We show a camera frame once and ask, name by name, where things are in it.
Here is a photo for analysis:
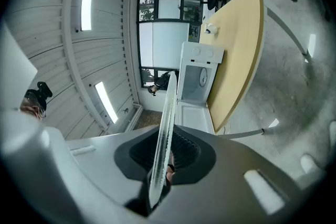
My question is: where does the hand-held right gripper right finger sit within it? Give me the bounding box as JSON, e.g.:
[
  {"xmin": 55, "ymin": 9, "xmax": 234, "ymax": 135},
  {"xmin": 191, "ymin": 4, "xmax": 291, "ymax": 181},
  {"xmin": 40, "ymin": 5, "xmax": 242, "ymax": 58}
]
[{"xmin": 148, "ymin": 124, "xmax": 325, "ymax": 224}]

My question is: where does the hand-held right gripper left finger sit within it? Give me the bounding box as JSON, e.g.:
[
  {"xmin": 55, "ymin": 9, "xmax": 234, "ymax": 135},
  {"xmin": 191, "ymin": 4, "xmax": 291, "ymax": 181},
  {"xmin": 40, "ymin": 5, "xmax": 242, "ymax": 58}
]
[{"xmin": 0, "ymin": 110, "xmax": 161, "ymax": 224}]

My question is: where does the clear glass plate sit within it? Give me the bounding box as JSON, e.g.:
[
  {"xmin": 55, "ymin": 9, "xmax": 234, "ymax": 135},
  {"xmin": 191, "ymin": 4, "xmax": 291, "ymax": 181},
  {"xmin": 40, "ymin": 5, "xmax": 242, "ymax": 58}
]
[{"xmin": 148, "ymin": 70, "xmax": 179, "ymax": 205}]

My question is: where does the grey metal table leg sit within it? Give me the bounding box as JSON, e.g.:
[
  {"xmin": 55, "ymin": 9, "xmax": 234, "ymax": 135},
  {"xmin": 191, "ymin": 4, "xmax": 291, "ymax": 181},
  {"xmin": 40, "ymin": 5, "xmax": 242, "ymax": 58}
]
[
  {"xmin": 217, "ymin": 127, "xmax": 265, "ymax": 140},
  {"xmin": 265, "ymin": 6, "xmax": 314, "ymax": 63}
]

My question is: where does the ceiling light panel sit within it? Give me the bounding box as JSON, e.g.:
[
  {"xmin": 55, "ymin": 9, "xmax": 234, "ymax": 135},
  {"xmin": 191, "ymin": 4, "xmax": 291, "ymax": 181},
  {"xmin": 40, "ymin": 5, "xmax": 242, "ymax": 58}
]
[
  {"xmin": 93, "ymin": 81, "xmax": 119, "ymax": 124},
  {"xmin": 80, "ymin": 0, "xmax": 97, "ymax": 32}
]

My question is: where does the person's face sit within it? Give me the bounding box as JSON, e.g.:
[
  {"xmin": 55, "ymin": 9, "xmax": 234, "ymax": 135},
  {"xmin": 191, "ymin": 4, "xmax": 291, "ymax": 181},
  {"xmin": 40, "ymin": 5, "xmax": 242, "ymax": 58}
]
[{"xmin": 19, "ymin": 89, "xmax": 47, "ymax": 121}]

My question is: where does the white cup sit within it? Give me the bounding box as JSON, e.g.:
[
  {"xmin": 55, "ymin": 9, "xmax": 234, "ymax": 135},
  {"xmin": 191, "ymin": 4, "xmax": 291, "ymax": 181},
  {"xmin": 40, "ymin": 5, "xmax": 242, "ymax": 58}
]
[{"xmin": 204, "ymin": 23, "xmax": 219, "ymax": 35}]

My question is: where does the black framed window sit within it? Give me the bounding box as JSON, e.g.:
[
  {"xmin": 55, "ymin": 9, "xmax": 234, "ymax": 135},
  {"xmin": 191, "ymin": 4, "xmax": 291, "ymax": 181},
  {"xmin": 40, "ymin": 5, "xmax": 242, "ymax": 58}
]
[{"xmin": 135, "ymin": 0, "xmax": 205, "ymax": 90}]

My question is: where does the black head-mounted camera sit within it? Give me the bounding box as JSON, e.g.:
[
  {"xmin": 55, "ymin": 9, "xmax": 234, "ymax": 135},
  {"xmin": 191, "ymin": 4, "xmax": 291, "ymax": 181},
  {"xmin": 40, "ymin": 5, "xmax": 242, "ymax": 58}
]
[{"xmin": 36, "ymin": 81, "xmax": 53, "ymax": 99}]

